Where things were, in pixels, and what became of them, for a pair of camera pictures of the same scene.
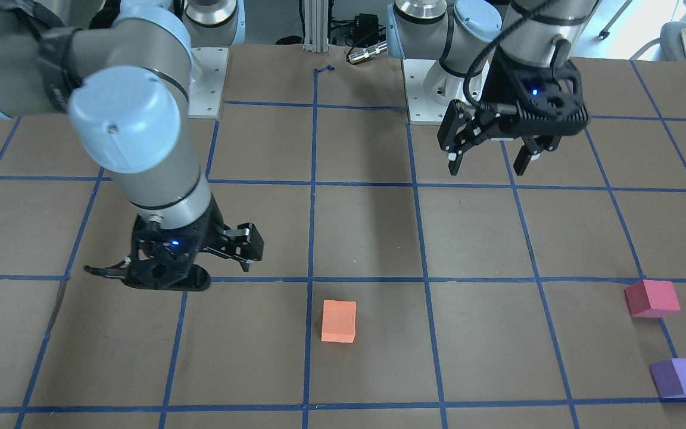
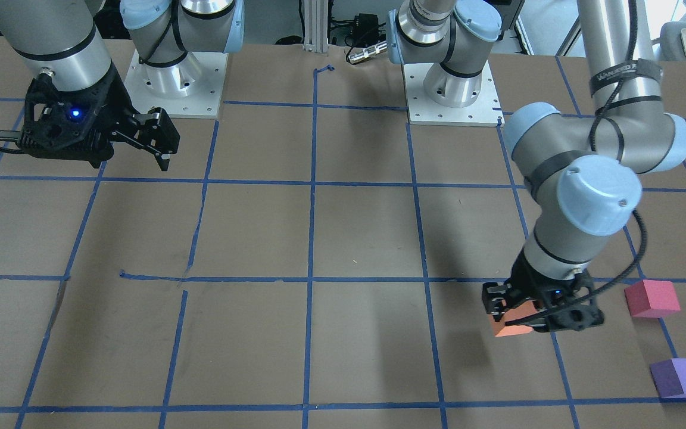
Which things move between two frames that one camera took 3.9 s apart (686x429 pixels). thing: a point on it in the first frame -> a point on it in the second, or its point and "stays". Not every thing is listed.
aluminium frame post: x=316 y=26 stays
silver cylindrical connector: x=368 y=52 stays
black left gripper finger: x=463 y=125 -> x=496 y=300
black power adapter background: x=366 y=29 stays
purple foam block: x=681 y=378 stays
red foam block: x=652 y=298 stays
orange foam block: x=339 y=321 -> x=498 y=320
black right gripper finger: x=250 y=249 -> x=155 y=132
